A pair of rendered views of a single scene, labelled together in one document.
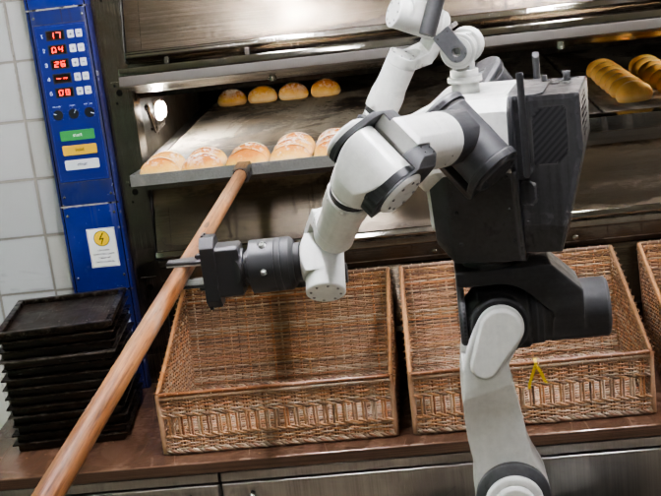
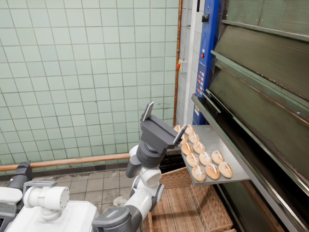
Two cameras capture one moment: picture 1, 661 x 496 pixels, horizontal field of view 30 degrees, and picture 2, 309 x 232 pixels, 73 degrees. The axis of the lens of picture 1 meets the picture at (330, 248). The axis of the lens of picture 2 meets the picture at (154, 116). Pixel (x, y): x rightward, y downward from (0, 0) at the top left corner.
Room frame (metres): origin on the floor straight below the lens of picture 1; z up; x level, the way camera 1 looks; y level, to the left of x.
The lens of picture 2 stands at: (2.45, -0.78, 2.01)
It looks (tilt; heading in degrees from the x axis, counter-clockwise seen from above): 29 degrees down; 76
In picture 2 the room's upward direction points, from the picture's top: straight up
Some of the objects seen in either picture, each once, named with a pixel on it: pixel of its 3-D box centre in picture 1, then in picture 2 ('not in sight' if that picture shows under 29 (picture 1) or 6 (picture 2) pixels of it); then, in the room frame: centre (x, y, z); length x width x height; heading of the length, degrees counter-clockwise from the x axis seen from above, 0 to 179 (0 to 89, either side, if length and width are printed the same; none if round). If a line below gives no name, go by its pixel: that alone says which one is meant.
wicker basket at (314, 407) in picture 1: (282, 355); (181, 205); (2.87, 0.15, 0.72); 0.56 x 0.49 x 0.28; 85
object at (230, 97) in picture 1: (231, 96); not in sight; (4.11, 0.27, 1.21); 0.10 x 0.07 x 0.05; 90
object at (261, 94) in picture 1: (262, 93); not in sight; (4.10, 0.16, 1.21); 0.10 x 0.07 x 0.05; 82
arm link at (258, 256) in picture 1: (240, 268); (21, 179); (1.96, 0.15, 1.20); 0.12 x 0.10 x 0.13; 85
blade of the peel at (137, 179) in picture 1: (253, 155); (208, 147); (3.03, 0.16, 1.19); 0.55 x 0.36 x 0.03; 85
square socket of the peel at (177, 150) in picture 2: (242, 171); (173, 151); (2.80, 0.18, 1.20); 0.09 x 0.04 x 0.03; 175
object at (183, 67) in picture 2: not in sight; (183, 66); (3.17, 1.06, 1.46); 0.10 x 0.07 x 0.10; 85
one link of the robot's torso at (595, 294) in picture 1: (531, 297); not in sight; (2.22, -0.37, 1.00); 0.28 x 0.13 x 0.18; 85
